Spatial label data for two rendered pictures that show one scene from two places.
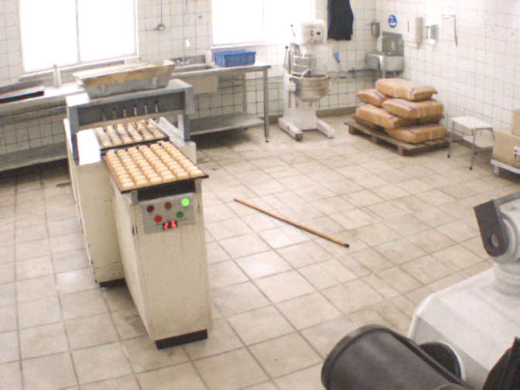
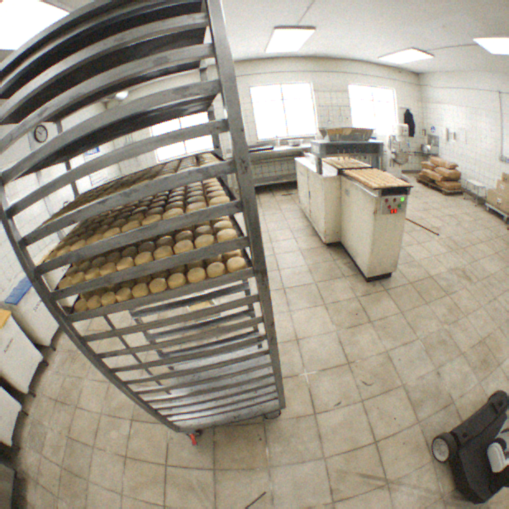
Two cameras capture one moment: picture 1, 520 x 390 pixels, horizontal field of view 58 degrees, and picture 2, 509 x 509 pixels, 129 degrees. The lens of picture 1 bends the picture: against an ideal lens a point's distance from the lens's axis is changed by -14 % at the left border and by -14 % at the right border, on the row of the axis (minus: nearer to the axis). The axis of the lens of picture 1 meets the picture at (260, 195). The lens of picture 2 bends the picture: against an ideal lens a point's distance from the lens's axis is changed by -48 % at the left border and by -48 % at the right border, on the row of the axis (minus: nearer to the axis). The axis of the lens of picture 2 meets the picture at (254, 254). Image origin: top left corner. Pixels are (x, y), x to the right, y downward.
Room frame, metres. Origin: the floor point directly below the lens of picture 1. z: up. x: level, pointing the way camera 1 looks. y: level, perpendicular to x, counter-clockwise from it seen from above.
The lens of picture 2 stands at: (0.35, 0.80, 1.40)
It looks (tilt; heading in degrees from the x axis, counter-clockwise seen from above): 31 degrees down; 26
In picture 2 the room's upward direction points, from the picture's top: 10 degrees counter-clockwise
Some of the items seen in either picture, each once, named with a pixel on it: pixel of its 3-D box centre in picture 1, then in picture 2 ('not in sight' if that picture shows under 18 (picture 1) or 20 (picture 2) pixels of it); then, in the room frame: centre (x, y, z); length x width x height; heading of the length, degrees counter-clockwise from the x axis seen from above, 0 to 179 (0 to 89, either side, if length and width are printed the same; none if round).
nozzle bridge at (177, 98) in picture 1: (128, 119); (348, 155); (2.90, 0.75, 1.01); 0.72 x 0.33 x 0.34; 113
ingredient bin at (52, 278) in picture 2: not in sight; (59, 278); (1.01, 3.90, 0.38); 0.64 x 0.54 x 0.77; 112
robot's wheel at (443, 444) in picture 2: not in sight; (443, 447); (0.58, 0.01, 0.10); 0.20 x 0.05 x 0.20; 24
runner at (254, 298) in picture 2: not in sight; (160, 320); (0.63, 1.26, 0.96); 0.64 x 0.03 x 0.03; 125
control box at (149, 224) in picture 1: (167, 213); (392, 204); (2.11, 0.40, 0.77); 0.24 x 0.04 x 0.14; 113
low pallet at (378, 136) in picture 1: (399, 135); (440, 185); (5.77, -1.64, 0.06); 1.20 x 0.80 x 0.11; 27
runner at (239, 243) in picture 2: not in sight; (134, 269); (0.63, 1.26, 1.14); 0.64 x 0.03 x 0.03; 125
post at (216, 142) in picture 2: not in sight; (234, 232); (1.15, 1.26, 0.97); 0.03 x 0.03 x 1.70; 35
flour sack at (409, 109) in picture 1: (415, 106); (449, 171); (5.51, -1.75, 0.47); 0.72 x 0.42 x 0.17; 120
